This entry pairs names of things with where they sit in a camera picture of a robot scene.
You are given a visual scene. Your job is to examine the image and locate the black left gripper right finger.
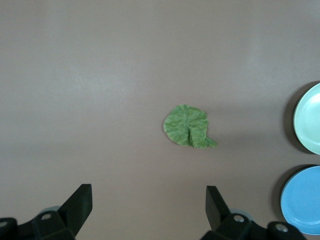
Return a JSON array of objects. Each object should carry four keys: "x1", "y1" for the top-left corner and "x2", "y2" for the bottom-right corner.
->
[{"x1": 201, "y1": 185, "x2": 307, "y2": 240}]

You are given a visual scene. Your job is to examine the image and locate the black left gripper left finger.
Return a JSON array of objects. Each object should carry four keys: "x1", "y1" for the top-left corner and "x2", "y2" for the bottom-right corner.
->
[{"x1": 0, "y1": 184, "x2": 93, "y2": 240}]

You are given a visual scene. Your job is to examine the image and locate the green lettuce leaf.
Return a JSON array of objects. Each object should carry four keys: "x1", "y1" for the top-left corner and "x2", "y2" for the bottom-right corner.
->
[{"x1": 163, "y1": 104, "x2": 218, "y2": 149}]

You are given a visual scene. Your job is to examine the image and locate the blue plate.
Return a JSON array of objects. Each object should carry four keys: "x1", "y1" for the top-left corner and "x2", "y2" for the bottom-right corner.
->
[{"x1": 280, "y1": 165, "x2": 320, "y2": 236}]

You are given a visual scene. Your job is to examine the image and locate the light green plate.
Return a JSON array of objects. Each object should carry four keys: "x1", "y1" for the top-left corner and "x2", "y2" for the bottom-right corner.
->
[{"x1": 293, "y1": 81, "x2": 320, "y2": 155}]

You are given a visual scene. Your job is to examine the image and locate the brown table mat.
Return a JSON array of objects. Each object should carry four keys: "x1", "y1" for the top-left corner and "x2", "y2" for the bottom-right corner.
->
[{"x1": 0, "y1": 0, "x2": 320, "y2": 240}]

